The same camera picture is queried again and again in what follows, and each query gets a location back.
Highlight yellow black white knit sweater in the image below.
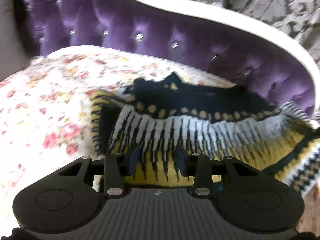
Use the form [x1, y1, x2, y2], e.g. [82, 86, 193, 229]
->
[91, 73, 319, 194]

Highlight floral bedspread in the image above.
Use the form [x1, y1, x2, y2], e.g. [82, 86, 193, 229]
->
[1, 46, 315, 239]

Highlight purple tufted velvet headboard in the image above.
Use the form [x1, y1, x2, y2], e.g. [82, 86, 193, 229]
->
[23, 0, 319, 114]

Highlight grey pillow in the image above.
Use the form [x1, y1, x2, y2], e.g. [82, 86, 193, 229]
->
[1, 0, 32, 80]

